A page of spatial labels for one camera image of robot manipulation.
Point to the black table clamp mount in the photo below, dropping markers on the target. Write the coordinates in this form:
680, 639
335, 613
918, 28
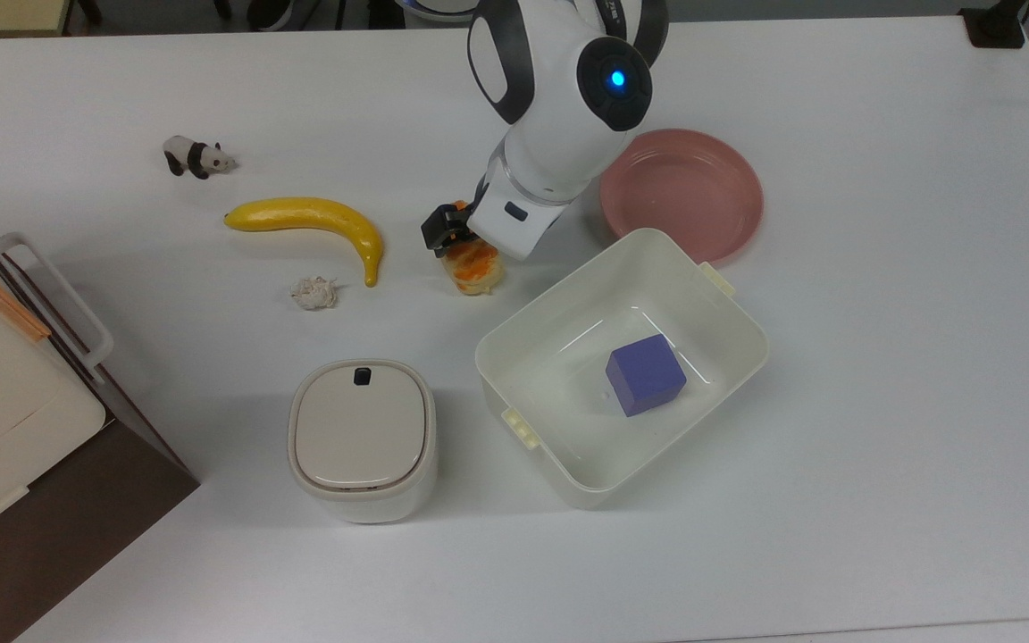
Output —
995, 25

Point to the white plastic storage bin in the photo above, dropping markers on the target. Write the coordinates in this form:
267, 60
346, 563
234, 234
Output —
559, 420

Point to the orange glazed toy bread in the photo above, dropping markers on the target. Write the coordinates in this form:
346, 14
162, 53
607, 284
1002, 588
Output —
477, 268

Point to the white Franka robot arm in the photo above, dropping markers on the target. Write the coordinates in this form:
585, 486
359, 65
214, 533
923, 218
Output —
559, 89

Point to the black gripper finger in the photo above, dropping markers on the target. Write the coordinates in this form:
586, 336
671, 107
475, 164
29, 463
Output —
443, 225

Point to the black and white panda figurine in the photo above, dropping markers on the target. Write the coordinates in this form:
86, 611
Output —
196, 157

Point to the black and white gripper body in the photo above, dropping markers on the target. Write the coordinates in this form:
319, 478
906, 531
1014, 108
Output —
514, 214

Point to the pink plastic plate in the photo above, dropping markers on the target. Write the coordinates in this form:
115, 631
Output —
689, 192

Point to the white lidded trash can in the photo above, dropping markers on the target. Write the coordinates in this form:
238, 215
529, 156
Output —
361, 438

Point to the purple cube block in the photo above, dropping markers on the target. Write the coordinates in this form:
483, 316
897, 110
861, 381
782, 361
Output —
646, 375

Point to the yellow toy banana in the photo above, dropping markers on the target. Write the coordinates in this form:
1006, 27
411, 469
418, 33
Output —
318, 216

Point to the crumpled white paper ball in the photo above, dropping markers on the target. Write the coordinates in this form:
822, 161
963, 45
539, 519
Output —
313, 293

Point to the yellowish wooden desk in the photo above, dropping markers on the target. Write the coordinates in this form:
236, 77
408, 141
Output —
1, 13

